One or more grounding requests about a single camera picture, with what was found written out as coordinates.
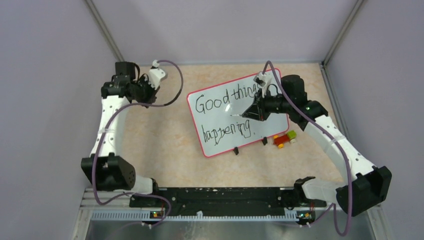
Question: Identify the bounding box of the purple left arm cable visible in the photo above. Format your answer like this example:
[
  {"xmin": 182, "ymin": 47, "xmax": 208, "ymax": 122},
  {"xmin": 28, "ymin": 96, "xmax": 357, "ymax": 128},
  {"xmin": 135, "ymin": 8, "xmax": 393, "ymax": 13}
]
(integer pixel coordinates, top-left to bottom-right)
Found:
[{"xmin": 92, "ymin": 59, "xmax": 184, "ymax": 229}]

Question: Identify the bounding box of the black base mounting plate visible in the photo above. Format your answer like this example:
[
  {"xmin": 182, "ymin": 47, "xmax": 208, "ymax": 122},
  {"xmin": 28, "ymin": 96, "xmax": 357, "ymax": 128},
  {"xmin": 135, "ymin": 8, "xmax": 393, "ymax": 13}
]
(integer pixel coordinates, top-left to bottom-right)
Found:
[{"xmin": 129, "ymin": 187, "xmax": 327, "ymax": 217}]

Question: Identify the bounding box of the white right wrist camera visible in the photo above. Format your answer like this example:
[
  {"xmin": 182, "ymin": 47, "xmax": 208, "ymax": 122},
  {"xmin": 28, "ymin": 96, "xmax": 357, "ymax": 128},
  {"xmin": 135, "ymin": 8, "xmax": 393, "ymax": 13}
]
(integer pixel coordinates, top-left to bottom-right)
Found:
[{"xmin": 253, "ymin": 72, "xmax": 272, "ymax": 89}]

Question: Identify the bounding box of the pink framed whiteboard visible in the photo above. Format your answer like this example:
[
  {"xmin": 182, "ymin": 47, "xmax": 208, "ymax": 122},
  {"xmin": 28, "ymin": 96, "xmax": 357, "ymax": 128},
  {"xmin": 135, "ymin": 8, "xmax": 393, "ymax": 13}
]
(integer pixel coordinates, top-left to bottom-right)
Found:
[{"xmin": 186, "ymin": 74, "xmax": 290, "ymax": 158}]

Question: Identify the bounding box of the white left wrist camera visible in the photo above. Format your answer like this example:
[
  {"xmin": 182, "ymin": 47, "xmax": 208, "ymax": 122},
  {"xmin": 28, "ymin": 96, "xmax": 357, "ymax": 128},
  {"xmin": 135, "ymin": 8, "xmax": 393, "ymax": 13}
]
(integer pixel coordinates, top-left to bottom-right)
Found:
[{"xmin": 147, "ymin": 60, "xmax": 168, "ymax": 90}]

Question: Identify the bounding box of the green lego brick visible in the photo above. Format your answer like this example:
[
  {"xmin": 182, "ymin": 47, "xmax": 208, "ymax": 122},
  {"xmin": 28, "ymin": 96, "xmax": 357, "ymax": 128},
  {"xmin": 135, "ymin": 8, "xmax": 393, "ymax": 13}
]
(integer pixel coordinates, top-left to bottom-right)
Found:
[{"xmin": 286, "ymin": 130, "xmax": 297, "ymax": 140}]

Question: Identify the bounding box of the aluminium frame rail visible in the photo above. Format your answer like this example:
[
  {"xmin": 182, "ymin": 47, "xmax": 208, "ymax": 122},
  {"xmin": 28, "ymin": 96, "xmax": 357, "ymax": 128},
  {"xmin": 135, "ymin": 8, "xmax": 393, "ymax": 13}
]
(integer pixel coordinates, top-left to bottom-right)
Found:
[{"xmin": 71, "ymin": 187, "xmax": 393, "ymax": 240}]

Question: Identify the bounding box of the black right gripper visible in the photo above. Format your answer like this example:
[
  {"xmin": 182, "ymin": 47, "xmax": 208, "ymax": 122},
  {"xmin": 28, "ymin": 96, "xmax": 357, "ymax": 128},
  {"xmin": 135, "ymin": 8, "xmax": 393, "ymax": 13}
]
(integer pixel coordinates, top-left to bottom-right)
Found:
[{"xmin": 243, "ymin": 87, "xmax": 292, "ymax": 122}]

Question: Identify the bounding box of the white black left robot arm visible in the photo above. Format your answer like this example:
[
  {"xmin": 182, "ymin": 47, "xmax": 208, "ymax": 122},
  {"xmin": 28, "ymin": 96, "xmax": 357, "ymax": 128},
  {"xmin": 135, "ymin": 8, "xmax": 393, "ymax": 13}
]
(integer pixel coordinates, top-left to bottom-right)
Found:
[{"xmin": 81, "ymin": 60, "xmax": 166, "ymax": 207}]

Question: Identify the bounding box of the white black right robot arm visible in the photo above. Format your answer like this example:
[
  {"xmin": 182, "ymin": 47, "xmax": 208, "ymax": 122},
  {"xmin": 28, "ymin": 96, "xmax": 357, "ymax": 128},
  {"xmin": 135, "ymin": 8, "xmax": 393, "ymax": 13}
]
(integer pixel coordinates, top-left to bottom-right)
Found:
[{"xmin": 241, "ymin": 73, "xmax": 392, "ymax": 217}]

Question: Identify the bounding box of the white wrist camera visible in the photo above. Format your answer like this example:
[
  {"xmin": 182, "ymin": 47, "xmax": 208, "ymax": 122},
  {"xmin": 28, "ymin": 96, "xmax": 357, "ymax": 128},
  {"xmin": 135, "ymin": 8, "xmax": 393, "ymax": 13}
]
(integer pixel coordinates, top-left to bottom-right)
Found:
[
  {"xmin": 253, "ymin": 72, "xmax": 272, "ymax": 89},
  {"xmin": 147, "ymin": 60, "xmax": 168, "ymax": 90}
]

